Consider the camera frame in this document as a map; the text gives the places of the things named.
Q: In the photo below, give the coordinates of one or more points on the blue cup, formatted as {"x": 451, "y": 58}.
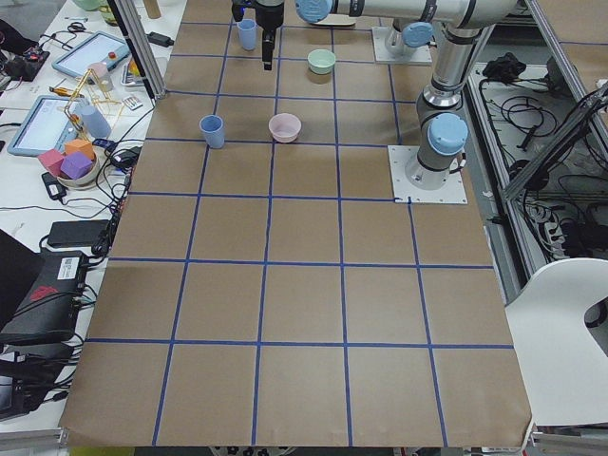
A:
{"x": 247, "y": 34}
{"x": 95, "y": 122}
{"x": 212, "y": 129}

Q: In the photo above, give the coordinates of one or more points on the teach pendant tablet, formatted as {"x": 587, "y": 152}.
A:
{"x": 100, "y": 47}
{"x": 45, "y": 127}

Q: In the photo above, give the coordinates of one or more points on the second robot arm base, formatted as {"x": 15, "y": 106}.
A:
{"x": 409, "y": 46}

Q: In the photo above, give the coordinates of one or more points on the orange foam block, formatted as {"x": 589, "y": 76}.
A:
{"x": 79, "y": 145}

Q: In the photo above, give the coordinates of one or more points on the white chair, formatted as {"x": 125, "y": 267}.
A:
{"x": 564, "y": 369}

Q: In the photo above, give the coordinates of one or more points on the pink cup on side table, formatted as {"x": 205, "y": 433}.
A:
{"x": 100, "y": 70}

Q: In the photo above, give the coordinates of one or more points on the yellow wire stand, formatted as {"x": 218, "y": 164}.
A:
{"x": 90, "y": 91}

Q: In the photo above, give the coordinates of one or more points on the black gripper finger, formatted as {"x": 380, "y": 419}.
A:
{"x": 268, "y": 48}

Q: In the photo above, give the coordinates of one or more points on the near teach pendant tablet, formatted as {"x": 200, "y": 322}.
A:
{"x": 45, "y": 127}

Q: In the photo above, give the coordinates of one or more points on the green bowl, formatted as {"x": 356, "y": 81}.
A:
{"x": 321, "y": 61}

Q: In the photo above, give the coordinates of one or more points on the pink bowl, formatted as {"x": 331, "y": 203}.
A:
{"x": 284, "y": 127}

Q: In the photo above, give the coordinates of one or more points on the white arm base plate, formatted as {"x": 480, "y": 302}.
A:
{"x": 413, "y": 183}

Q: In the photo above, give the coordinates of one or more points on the far teach pendant tablet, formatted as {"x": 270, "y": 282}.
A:
{"x": 100, "y": 47}

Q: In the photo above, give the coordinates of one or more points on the black power adapter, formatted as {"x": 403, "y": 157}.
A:
{"x": 78, "y": 233}

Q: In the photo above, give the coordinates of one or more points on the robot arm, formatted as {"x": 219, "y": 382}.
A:
{"x": 465, "y": 27}

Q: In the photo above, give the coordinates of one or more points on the aluminium frame post left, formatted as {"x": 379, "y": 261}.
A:
{"x": 133, "y": 32}

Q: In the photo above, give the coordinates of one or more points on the black cloth bundle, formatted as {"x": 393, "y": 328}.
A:
{"x": 506, "y": 69}

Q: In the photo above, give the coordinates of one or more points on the beige bowl of foam blocks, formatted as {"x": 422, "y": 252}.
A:
{"x": 83, "y": 182}

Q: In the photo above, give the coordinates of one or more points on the purple foam block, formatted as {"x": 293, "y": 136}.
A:
{"x": 76, "y": 166}

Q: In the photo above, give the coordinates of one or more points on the pink foam block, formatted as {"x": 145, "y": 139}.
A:
{"x": 52, "y": 161}

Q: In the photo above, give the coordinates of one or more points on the black computer box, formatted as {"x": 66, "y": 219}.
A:
{"x": 46, "y": 312}

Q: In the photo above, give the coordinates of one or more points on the aluminium frame right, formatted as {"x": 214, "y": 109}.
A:
{"x": 575, "y": 33}

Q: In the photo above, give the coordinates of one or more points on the brown paper grid mat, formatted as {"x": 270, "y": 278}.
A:
{"x": 269, "y": 294}

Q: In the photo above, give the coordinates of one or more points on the blue cup on side table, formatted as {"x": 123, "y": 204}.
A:
{"x": 95, "y": 122}

